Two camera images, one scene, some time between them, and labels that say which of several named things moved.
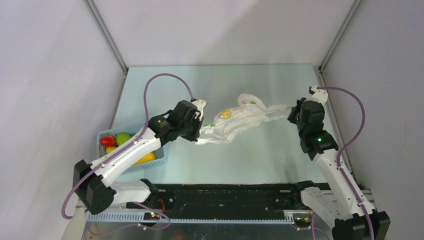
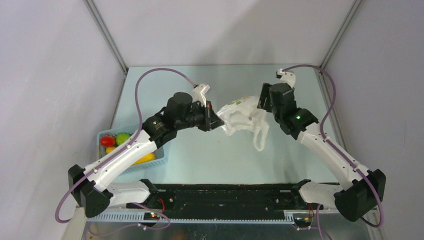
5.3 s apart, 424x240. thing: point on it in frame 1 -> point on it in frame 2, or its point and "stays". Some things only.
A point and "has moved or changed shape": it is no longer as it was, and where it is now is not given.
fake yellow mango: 147,157 stays
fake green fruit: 122,137 stays
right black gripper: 291,116 -> 265,93
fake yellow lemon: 109,149 stays
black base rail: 277,196 stays
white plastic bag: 250,111 has moved or changed shape
